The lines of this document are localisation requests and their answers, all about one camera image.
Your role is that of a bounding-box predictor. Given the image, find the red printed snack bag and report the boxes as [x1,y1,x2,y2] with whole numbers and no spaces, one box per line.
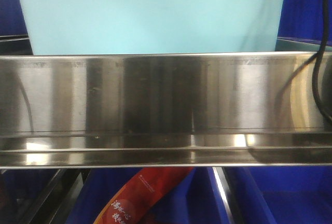
[94,167,193,223]

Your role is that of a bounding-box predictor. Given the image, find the dark blue bin upper left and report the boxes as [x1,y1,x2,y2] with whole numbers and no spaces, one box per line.
[1,0,27,36]

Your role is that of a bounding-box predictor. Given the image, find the light blue plastic bin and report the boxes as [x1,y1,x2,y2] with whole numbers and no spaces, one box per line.
[20,0,283,55]

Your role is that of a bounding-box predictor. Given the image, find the stainless steel shelf rail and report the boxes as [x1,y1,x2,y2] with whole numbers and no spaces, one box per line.
[1,52,331,169]

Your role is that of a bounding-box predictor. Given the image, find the dark blue bin upper right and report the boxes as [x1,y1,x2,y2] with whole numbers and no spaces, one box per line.
[278,0,323,42]

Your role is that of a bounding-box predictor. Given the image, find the dark blue bin lower right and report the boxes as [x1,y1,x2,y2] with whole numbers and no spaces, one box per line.
[226,166,331,223]

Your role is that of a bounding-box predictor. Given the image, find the dark blue bin lower middle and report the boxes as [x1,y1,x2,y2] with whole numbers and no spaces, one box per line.
[65,167,230,223]

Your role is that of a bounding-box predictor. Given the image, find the black cable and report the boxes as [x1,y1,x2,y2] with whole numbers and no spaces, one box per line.
[312,0,332,122]

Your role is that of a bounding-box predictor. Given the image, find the steel shelf divider bar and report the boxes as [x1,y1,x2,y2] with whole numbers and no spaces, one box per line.
[212,167,238,223]

